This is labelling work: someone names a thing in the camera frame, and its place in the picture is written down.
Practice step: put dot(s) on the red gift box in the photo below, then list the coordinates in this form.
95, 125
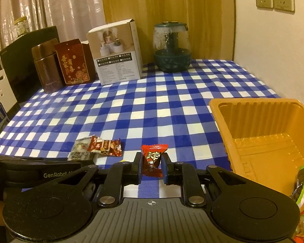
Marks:
74, 63

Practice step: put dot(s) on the brown thermos flask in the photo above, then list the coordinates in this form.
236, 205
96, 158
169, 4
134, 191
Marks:
46, 68

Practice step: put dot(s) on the brown red snack packet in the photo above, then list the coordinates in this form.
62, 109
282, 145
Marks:
109, 146

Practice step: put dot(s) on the small red candy packet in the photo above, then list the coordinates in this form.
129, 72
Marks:
153, 159

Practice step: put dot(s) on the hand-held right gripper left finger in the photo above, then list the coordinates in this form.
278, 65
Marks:
140, 169

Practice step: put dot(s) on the labelled glass jar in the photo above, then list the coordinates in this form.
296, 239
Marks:
22, 27

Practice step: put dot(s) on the orange plastic tray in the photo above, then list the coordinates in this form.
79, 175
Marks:
263, 151

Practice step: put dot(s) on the tan curtain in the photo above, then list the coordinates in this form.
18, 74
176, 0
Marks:
167, 5

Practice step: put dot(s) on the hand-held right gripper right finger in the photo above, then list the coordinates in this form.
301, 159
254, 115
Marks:
164, 169

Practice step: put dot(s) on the pink sheer curtain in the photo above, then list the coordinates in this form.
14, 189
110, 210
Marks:
53, 5

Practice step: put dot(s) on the blue white checkered tablecloth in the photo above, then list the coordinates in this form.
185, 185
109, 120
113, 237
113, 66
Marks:
141, 106

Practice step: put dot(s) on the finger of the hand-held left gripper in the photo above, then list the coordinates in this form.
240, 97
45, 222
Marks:
35, 159

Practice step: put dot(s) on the green edged snack packet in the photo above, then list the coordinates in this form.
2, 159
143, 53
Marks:
300, 184

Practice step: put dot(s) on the white snack packet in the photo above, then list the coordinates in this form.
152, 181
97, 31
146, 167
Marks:
79, 151

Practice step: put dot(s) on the dark glass jar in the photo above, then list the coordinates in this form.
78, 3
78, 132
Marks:
172, 55

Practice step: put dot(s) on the white product box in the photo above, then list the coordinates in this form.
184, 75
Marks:
116, 55

